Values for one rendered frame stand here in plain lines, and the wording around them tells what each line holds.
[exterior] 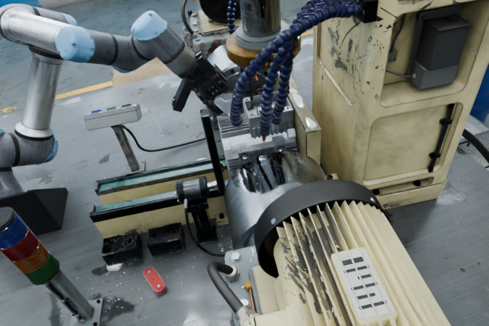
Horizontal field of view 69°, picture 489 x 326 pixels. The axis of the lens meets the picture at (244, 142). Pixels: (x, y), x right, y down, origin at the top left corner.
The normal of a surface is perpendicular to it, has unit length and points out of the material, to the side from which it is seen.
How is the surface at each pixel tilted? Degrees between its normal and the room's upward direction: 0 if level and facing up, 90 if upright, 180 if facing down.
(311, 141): 90
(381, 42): 90
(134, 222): 90
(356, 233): 72
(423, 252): 0
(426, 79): 90
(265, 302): 0
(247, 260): 0
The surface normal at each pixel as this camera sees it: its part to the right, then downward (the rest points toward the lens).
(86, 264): -0.11, -0.75
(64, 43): -0.55, 0.08
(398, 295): -0.93, -0.15
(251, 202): -0.61, -0.54
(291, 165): 0.11, -0.77
